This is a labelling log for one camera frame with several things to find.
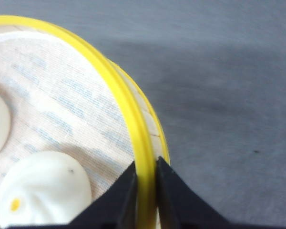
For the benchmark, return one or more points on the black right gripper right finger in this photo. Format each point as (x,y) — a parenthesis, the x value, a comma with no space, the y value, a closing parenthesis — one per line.
(179,207)

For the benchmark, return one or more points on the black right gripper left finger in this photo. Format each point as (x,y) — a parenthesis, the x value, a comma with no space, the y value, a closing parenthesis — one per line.
(115,209)

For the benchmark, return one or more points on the white cloth steamer liner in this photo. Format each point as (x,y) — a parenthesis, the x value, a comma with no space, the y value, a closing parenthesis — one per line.
(59,102)

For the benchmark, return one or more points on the white bun rear right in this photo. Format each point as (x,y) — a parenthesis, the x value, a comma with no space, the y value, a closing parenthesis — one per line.
(44,188)

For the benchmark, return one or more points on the bamboo steamer basket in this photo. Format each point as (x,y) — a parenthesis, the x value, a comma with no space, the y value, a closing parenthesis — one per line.
(144,128)

